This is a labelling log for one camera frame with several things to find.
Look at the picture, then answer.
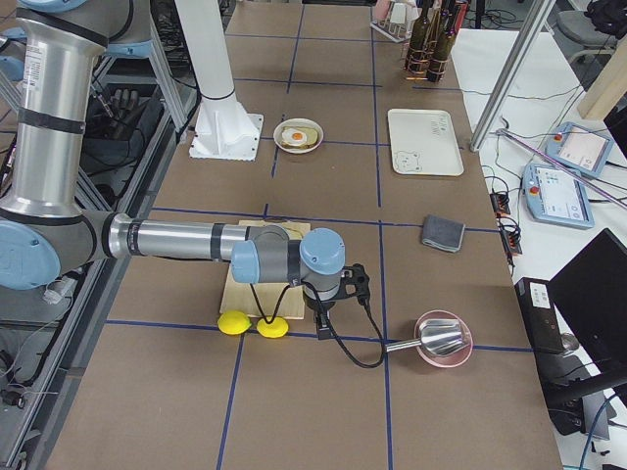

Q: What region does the black monitor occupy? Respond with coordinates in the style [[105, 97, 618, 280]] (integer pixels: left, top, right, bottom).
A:
[[549, 228, 626, 365]]

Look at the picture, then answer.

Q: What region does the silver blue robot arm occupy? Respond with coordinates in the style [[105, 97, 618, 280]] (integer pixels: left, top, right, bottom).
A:
[[1, 1, 347, 339]]

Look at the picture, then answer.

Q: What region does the aluminium frame post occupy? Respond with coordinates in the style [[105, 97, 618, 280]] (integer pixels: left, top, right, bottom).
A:
[[469, 0, 555, 152]]

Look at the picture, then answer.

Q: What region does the yellow lemon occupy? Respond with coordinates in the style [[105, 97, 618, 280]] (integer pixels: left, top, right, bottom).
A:
[[217, 310, 252, 336], [257, 317, 289, 339]]

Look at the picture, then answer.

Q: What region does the black computer box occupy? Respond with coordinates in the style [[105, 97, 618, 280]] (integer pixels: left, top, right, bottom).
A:
[[514, 277, 563, 354]]

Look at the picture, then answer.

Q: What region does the teach pendant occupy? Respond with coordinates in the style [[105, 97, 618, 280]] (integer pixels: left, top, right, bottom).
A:
[[522, 163, 595, 229], [546, 121, 614, 177]]

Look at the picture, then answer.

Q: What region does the pink bowl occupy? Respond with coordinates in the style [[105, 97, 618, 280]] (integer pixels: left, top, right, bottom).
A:
[[413, 309, 474, 368]]

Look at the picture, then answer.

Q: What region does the near teach pendant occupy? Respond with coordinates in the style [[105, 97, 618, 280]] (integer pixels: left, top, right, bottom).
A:
[[522, 163, 595, 229]]

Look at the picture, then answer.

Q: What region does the copper wire bottle rack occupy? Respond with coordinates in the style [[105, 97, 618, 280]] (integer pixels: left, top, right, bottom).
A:
[[404, 41, 449, 82]]

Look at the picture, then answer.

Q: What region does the wooden cutting board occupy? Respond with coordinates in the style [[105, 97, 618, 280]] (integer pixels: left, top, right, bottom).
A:
[[219, 219, 305, 320]]

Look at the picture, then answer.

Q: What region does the dark wine bottle near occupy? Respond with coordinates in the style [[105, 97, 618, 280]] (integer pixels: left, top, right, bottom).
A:
[[426, 1, 459, 82]]

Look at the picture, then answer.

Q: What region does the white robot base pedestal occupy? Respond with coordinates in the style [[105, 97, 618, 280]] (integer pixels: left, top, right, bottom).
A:
[[175, 0, 264, 162]]

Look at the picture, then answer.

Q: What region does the far teach pendant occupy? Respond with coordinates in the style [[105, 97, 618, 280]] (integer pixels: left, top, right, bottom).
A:
[[546, 121, 614, 177]]

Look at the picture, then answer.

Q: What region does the cream bear tray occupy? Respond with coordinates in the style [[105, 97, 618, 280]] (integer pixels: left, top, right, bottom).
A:
[[387, 109, 464, 177]]

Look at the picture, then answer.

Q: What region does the yellow lemon left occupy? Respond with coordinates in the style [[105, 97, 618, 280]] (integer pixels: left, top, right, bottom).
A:
[[217, 310, 252, 336]]

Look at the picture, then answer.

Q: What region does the metal scoop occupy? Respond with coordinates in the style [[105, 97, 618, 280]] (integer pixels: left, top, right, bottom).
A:
[[385, 318, 470, 357]]

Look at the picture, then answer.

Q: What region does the white round plate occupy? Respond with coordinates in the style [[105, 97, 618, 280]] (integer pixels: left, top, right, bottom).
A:
[[273, 117, 324, 155]]

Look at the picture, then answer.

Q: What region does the white dish rack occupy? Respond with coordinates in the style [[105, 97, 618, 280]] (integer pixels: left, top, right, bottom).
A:
[[370, 0, 419, 43]]

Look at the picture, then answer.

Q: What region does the yellow lemon right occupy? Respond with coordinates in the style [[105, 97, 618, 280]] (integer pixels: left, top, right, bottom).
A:
[[257, 317, 289, 339]]

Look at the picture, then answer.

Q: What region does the dark wine bottle far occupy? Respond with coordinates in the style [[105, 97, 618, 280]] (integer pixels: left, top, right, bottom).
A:
[[405, 0, 440, 74]]

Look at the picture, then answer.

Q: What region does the fried egg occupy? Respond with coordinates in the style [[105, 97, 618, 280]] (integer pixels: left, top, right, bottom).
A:
[[280, 127, 308, 148]]

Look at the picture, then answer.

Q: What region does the grey folded cloth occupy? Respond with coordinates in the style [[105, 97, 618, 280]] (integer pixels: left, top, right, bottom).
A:
[[421, 214, 466, 253]]

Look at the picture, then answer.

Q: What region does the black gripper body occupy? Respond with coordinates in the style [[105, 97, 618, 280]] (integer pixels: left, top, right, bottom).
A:
[[303, 291, 336, 325]]

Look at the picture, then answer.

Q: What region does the dark wine bottle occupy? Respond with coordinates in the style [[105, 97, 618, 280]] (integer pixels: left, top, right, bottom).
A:
[[405, 0, 440, 74], [426, 1, 459, 82]]

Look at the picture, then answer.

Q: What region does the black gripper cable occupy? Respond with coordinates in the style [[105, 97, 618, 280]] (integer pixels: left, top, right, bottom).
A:
[[248, 280, 388, 369]]

